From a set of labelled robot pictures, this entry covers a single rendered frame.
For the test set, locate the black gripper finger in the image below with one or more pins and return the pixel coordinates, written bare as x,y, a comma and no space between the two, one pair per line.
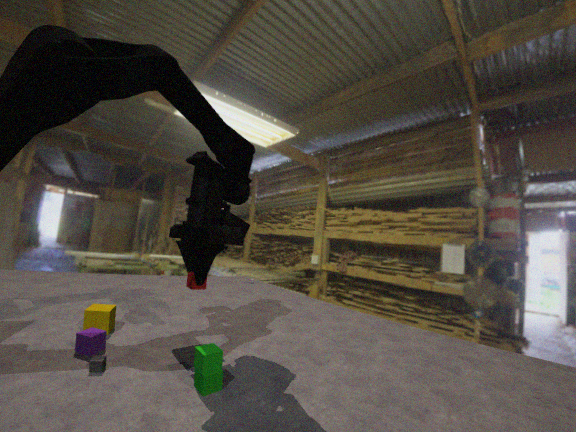
202,256
185,251

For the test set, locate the green block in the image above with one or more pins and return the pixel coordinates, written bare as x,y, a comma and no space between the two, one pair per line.
208,384
208,359

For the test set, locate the purple cube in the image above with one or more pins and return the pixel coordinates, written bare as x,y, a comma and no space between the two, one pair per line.
90,341

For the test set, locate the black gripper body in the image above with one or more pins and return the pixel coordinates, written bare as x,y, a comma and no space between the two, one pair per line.
203,222

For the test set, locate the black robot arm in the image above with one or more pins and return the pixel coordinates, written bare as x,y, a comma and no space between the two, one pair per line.
56,75

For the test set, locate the yellow block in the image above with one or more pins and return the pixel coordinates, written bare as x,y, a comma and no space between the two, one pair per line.
100,316

